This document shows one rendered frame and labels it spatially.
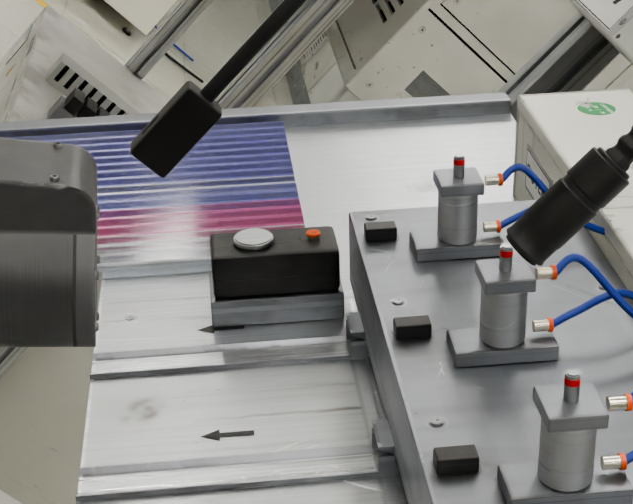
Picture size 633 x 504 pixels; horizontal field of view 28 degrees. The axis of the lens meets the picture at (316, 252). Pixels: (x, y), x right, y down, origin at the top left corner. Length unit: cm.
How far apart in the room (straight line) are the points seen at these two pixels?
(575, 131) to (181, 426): 33
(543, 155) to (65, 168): 46
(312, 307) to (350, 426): 11
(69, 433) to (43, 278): 172
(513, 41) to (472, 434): 137
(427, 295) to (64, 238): 28
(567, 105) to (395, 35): 100
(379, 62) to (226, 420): 124
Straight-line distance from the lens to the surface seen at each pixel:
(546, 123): 84
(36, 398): 211
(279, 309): 75
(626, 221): 71
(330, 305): 75
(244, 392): 70
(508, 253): 59
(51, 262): 43
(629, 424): 57
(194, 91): 61
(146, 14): 520
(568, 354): 62
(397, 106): 106
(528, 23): 189
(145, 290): 81
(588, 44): 110
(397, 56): 186
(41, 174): 43
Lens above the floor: 131
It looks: 16 degrees down
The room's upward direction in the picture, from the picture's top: 45 degrees clockwise
